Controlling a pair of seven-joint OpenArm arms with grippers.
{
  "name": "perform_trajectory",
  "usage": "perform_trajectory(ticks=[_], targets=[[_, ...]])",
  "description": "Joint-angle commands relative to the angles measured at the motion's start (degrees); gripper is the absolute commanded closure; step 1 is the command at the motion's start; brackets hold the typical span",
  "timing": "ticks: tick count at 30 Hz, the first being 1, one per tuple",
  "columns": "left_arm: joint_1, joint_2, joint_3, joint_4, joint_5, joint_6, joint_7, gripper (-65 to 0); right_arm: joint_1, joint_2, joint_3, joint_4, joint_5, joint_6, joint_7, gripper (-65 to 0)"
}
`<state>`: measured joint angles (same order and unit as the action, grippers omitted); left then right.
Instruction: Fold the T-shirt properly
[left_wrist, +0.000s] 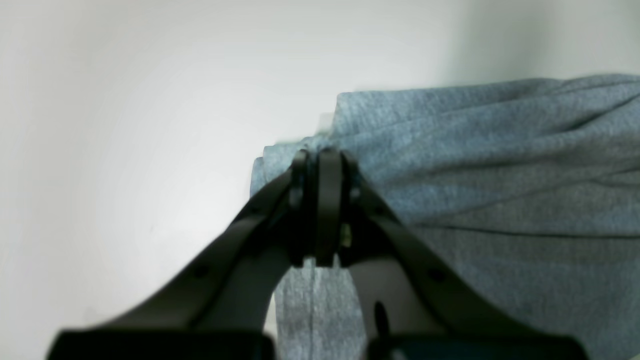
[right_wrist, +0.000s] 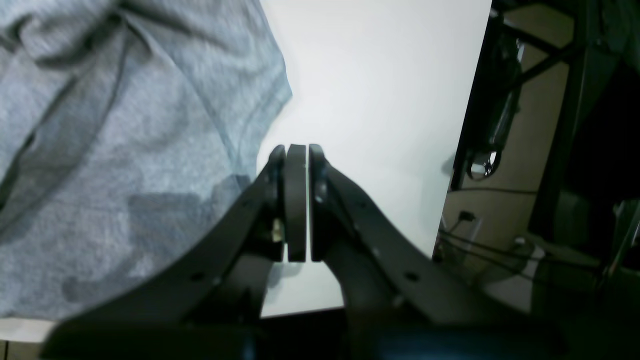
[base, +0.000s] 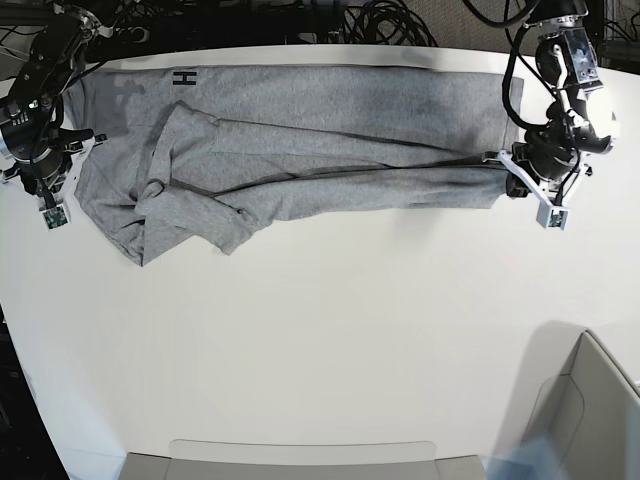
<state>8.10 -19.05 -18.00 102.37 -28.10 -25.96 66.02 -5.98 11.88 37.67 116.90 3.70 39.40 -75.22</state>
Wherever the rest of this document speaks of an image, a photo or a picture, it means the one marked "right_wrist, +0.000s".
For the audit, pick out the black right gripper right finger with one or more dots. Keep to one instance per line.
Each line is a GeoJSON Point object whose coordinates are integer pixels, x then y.
{"type": "Point", "coordinates": [399, 304]}

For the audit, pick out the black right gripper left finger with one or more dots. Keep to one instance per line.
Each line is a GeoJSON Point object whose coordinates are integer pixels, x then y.
{"type": "Point", "coordinates": [207, 304]}

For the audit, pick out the grey T-shirt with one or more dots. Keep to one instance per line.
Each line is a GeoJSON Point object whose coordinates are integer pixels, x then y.
{"type": "Point", "coordinates": [128, 128]}

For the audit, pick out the dark equipment rack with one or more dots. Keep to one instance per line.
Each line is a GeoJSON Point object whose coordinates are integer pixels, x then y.
{"type": "Point", "coordinates": [579, 265]}

